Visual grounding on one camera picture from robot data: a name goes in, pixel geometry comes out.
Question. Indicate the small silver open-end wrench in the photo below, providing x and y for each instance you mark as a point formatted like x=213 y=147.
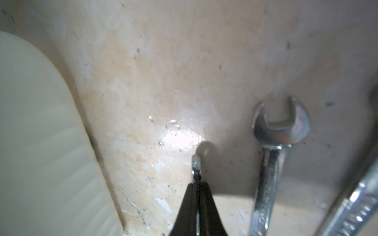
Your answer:
x=276 y=139

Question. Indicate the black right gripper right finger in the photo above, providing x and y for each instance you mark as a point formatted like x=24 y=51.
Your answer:
x=209 y=220

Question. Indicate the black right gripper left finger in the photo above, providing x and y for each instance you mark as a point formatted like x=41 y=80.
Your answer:
x=185 y=224

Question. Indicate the white plastic storage box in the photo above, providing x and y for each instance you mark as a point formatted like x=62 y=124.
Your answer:
x=51 y=181

